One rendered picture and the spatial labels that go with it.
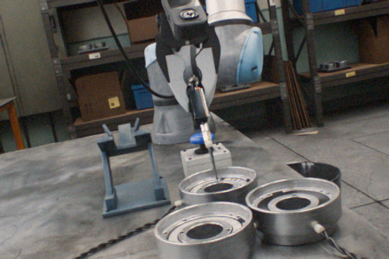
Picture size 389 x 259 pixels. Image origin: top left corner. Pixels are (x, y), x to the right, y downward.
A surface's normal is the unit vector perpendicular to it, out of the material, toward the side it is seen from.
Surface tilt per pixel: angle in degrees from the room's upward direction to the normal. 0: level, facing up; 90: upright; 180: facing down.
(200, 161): 90
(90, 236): 0
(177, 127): 72
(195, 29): 122
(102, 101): 92
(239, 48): 65
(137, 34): 82
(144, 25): 82
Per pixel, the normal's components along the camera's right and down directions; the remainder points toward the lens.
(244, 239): 0.74, 0.01
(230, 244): 0.46, 0.11
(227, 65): -0.21, 0.39
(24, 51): 0.16, 0.18
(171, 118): -0.30, -0.06
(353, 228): -0.17, -0.96
